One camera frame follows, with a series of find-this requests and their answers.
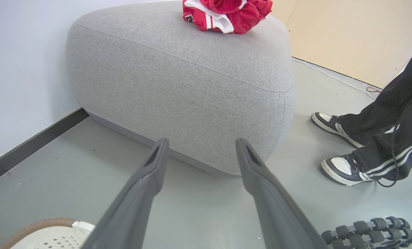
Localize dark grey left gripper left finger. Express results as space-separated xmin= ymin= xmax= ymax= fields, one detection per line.
xmin=82 ymin=138 xmax=170 ymax=249

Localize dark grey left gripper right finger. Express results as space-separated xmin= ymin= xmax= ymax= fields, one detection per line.
xmin=236 ymin=138 xmax=327 ymax=249

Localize plain red garment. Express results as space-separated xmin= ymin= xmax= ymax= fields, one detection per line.
xmin=201 ymin=0 xmax=273 ymax=34

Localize red white striped garment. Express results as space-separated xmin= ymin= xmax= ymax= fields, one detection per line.
xmin=183 ymin=0 xmax=242 ymax=34

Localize cream perforated laundry basket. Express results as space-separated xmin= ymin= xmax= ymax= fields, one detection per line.
xmin=0 ymin=218 xmax=96 ymax=249

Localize white black sneaker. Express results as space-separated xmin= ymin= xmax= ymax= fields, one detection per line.
xmin=311 ymin=112 xmax=368 ymax=149
xmin=320 ymin=154 xmax=383 ymax=187

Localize black baseboard strip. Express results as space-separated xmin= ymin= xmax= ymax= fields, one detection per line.
xmin=0 ymin=108 xmax=90 ymax=187

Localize grey fabric sofa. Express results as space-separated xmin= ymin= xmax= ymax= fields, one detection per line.
xmin=66 ymin=0 xmax=295 ymax=177

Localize black striped track trousers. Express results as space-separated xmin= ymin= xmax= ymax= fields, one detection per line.
xmin=337 ymin=36 xmax=412 ymax=182

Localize hanging black cable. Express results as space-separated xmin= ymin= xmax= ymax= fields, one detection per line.
xmin=376 ymin=88 xmax=412 ymax=188

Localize white floor cable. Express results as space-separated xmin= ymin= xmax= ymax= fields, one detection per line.
xmin=292 ymin=57 xmax=378 ymax=101

